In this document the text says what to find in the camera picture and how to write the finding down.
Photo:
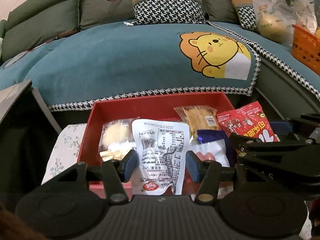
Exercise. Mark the floral tablecloth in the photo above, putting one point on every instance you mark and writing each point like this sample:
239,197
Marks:
65,145

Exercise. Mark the teal houndstooth-trim sofa cover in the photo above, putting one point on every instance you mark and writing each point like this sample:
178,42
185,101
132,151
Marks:
270,47

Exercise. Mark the red snack packet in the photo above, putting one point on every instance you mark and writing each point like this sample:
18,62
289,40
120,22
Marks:
247,122

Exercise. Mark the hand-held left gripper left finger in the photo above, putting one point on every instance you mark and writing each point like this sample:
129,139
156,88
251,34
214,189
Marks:
128,163

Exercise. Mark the red cardboard box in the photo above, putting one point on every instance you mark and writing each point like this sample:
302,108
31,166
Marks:
140,107

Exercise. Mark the small brown houndstooth cushion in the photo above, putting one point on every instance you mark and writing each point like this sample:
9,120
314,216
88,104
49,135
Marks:
243,7

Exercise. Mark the blue and white sausage packet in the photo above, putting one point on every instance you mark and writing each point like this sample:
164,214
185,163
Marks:
212,147

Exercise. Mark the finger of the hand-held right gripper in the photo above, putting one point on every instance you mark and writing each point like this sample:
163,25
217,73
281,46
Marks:
281,128
262,146

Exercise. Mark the brown fried snack packet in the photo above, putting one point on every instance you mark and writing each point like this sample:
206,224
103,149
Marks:
197,120

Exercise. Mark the plastic bag of yellow fruit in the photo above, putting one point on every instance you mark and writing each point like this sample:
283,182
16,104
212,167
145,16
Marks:
272,17

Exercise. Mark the white black-print pouch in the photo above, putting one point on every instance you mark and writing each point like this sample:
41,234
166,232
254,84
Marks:
160,145

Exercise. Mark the teal lion sofa cover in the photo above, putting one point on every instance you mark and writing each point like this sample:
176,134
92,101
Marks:
112,62

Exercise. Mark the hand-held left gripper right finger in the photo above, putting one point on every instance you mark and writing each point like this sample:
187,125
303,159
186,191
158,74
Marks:
192,166

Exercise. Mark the large brown houndstooth cushion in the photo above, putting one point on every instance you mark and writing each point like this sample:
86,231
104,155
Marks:
165,0

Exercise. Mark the orange plastic basket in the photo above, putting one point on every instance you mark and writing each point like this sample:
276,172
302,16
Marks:
305,47

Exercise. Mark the clear crinkled plastic bag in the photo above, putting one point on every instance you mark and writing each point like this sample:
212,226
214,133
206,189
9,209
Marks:
303,2

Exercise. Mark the pale cake snack packet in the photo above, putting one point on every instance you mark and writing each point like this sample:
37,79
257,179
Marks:
116,137

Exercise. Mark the dark grey side table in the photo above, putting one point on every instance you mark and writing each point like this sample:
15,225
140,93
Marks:
15,120

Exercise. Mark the green sofa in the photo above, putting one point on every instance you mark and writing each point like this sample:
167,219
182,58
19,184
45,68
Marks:
42,20

